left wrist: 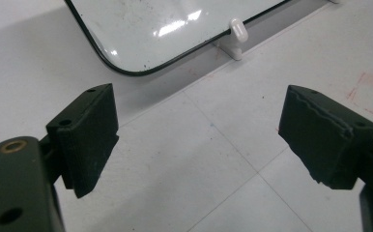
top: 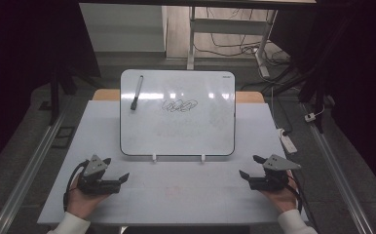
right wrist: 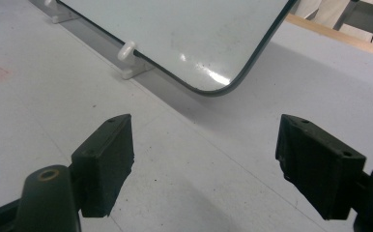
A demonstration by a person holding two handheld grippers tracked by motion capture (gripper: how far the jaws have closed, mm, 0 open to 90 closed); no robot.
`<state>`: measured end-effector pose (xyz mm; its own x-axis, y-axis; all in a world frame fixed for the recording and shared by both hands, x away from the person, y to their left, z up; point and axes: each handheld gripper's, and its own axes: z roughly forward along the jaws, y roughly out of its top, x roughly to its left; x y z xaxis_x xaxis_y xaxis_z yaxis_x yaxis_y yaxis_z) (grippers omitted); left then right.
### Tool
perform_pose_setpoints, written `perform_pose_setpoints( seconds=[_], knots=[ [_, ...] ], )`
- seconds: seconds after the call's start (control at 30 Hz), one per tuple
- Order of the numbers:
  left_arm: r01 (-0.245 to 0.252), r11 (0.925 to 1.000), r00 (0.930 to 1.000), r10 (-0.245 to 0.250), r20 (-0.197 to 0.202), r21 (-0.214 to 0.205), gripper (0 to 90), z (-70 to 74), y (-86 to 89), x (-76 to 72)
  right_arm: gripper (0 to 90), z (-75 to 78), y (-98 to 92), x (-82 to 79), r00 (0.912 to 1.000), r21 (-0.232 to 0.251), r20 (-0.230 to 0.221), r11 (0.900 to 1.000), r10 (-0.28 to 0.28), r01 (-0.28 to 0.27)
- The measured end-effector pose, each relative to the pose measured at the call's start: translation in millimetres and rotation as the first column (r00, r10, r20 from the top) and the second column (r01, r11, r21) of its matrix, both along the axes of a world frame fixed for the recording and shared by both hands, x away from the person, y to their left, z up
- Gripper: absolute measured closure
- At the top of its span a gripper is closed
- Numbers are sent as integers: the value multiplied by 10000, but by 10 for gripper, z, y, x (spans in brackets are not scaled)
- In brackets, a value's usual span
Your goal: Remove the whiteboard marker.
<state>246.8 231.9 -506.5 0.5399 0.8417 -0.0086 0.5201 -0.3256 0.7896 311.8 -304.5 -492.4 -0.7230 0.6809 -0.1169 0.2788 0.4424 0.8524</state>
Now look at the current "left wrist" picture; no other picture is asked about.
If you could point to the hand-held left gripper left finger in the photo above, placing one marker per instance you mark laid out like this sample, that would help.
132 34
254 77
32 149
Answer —
84 138

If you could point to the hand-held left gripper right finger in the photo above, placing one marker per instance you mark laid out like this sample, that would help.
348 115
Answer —
323 145

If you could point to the white board with black rim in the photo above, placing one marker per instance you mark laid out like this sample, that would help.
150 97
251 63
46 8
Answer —
162 32

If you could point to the white plastic board stand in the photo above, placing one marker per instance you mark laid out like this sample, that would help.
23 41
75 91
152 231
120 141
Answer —
236 38

